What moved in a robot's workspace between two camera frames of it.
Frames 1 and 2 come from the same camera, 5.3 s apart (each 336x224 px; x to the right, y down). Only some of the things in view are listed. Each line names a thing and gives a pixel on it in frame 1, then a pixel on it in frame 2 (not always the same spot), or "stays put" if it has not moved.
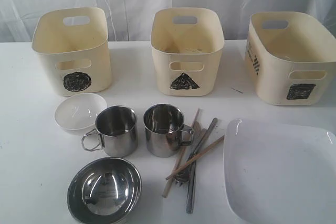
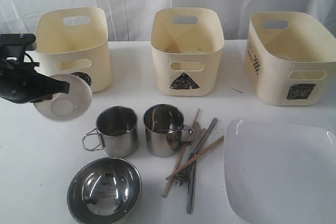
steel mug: [117, 125] stays put
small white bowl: [75, 114] -> [65, 107]
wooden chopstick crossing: [217, 141] stays put
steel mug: [165, 130] stays put
